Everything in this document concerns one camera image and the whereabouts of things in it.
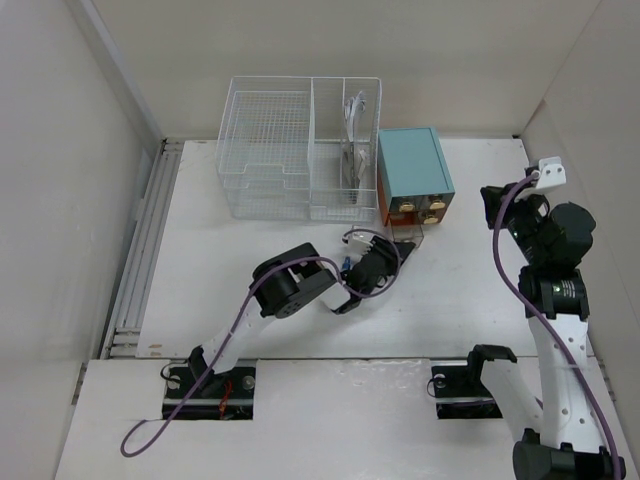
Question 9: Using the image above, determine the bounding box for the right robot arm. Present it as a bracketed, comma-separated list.
[463, 180, 627, 479]

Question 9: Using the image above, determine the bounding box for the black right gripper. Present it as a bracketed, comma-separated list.
[479, 181, 548, 265]

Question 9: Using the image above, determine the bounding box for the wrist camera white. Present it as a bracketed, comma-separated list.
[524, 156, 567, 195]
[341, 227, 373, 255]

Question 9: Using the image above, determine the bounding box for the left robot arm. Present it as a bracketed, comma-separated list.
[187, 234, 417, 397]

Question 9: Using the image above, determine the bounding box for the aluminium rail frame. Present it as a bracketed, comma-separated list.
[97, 138, 184, 360]

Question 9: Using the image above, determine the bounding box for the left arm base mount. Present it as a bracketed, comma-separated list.
[160, 360, 257, 421]

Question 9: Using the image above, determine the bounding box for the white wire desk organizer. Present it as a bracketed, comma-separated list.
[216, 76, 382, 224]

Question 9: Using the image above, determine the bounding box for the clear bottle blue cap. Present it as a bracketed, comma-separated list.
[341, 256, 353, 273]

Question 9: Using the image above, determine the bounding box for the teal orange drawer box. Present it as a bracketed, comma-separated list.
[377, 127, 455, 228]

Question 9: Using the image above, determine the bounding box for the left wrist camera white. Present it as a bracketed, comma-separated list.
[341, 227, 373, 255]

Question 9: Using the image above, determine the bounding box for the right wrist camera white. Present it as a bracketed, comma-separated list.
[524, 156, 567, 195]

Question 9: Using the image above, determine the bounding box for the grey spiral setup guide booklet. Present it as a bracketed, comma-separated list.
[341, 90, 369, 205]

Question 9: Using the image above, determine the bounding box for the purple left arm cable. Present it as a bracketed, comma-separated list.
[121, 230, 404, 459]

